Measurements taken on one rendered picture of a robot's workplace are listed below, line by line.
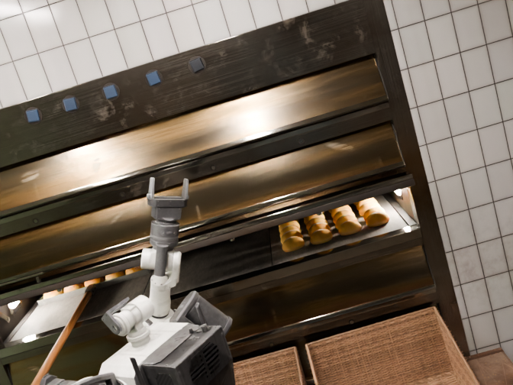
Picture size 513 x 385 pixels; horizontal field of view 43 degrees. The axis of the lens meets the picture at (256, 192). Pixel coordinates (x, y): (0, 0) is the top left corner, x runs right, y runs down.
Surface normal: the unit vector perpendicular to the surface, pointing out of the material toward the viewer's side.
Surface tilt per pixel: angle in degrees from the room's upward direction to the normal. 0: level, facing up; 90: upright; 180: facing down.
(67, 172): 70
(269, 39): 90
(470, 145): 90
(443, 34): 90
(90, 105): 90
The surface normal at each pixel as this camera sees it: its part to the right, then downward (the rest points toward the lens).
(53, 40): 0.01, 0.23
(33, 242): -0.09, -0.10
